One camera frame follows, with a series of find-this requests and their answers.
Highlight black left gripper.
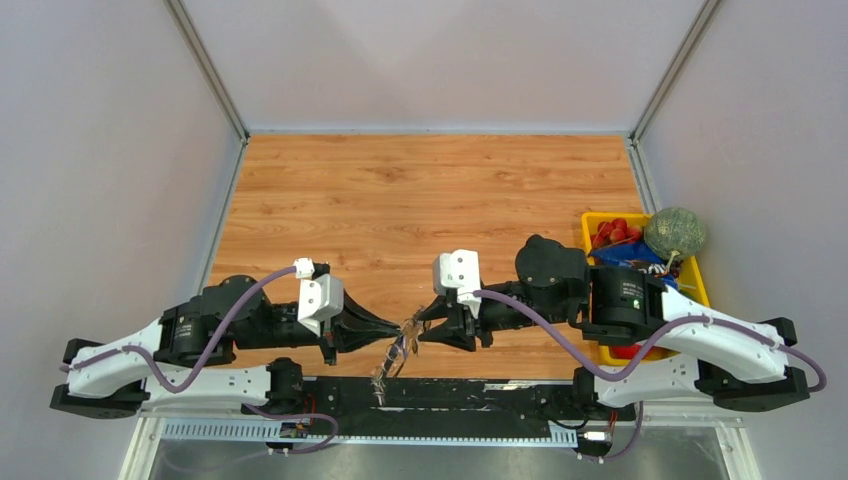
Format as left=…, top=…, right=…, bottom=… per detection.
left=237, top=286, right=404, bottom=365

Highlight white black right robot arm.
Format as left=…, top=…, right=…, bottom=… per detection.
left=419, top=235, right=826, bottom=418

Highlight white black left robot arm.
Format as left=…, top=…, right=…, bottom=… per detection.
left=50, top=258, right=400, bottom=419

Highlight red apple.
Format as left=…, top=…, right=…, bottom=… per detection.
left=609, top=344, right=643, bottom=360

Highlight red strawberries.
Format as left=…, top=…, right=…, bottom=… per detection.
left=590, top=217, right=643, bottom=249

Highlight blue chips bag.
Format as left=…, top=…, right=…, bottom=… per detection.
left=588, top=241, right=680, bottom=290

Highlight green melon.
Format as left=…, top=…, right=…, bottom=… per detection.
left=643, top=207, right=707, bottom=260

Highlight yellow plastic bin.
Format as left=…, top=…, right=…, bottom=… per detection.
left=580, top=211, right=710, bottom=367

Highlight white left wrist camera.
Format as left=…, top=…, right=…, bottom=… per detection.
left=293, top=257, right=344, bottom=337

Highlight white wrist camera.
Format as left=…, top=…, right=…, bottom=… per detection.
left=432, top=249, right=482, bottom=320
left=293, top=257, right=344, bottom=337

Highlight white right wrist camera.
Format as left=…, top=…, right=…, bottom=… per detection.
left=432, top=249, right=482, bottom=320

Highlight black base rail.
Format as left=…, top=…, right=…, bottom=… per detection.
left=259, top=376, right=636, bottom=440

